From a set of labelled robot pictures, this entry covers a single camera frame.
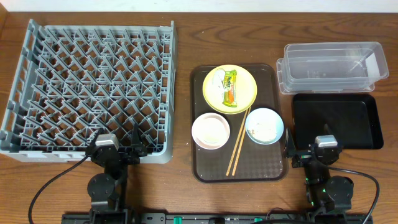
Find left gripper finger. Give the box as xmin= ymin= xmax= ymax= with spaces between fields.
xmin=92 ymin=128 xmax=104 ymax=145
xmin=131 ymin=124 xmax=142 ymax=149

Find light blue bowl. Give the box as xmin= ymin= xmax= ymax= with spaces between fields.
xmin=245 ymin=108 xmax=284 ymax=145

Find green snack wrapper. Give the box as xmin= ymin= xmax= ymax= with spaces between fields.
xmin=223 ymin=70 xmax=238 ymax=107

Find rice and nut shells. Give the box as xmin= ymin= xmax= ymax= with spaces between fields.
xmin=249 ymin=123 xmax=277 ymax=143

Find white tissue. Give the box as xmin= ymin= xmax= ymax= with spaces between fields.
xmin=212 ymin=69 xmax=226 ymax=98

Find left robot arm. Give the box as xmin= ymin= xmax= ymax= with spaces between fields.
xmin=86 ymin=127 xmax=147 ymax=224

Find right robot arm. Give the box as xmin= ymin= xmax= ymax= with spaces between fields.
xmin=284 ymin=128 xmax=354 ymax=223

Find black waste tray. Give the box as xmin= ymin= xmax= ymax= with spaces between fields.
xmin=292 ymin=94 xmax=384 ymax=149

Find grey dishwasher rack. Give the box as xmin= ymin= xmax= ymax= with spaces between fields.
xmin=1 ymin=21 xmax=178 ymax=164

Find left wooden chopstick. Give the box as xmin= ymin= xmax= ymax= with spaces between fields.
xmin=225 ymin=107 xmax=250 ymax=177

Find wooden chopstick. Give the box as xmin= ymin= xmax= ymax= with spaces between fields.
xmin=231 ymin=106 xmax=252 ymax=177
xmin=225 ymin=107 xmax=250 ymax=177

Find right wooden chopstick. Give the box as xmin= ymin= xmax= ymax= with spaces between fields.
xmin=231 ymin=106 xmax=252 ymax=177

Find clear plastic bin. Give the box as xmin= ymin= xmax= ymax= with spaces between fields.
xmin=282 ymin=42 xmax=389 ymax=84

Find yellow plate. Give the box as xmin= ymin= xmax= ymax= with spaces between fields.
xmin=202 ymin=65 xmax=257 ymax=114

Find pink bowl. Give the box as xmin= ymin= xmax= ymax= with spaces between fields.
xmin=192 ymin=113 xmax=231 ymax=150

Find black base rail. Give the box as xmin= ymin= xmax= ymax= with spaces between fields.
xmin=61 ymin=211 xmax=373 ymax=224

